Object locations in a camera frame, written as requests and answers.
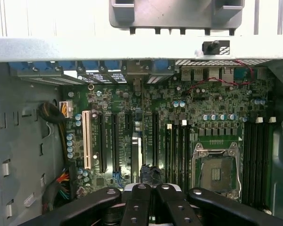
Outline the black long expansion slot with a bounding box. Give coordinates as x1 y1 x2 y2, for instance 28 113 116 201
99 112 109 172
111 113 121 172
152 112 159 169

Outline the multicoloured wire bundle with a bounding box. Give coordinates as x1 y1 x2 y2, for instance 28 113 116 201
43 168 73 211

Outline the CPU socket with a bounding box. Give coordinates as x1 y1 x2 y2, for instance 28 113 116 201
191 142 242 202

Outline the blue serial port connector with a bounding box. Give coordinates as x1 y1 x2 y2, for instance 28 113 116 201
234 68 252 83

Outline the black sleeved power cable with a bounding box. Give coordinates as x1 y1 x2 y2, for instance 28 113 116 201
39 102 67 163

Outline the blue card retention clip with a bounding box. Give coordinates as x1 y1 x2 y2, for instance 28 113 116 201
58 60 75 71
8 60 27 71
152 60 175 76
104 60 123 73
33 60 55 71
82 60 100 71

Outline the grey parts rack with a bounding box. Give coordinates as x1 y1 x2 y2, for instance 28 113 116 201
109 0 245 36

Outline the silver ethernet port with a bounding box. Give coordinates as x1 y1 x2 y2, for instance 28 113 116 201
221 67 234 82

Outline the green motherboard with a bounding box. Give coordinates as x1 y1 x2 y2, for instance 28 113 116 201
62 77 275 212

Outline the white power connector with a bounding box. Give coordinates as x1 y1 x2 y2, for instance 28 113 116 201
58 100 74 119

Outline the white PCI expansion slot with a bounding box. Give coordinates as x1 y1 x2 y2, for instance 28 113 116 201
82 110 92 169

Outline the black grey PC case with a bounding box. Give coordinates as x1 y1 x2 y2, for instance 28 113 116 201
0 36 283 226

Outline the thin red wire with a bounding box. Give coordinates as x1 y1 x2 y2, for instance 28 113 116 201
186 59 256 94

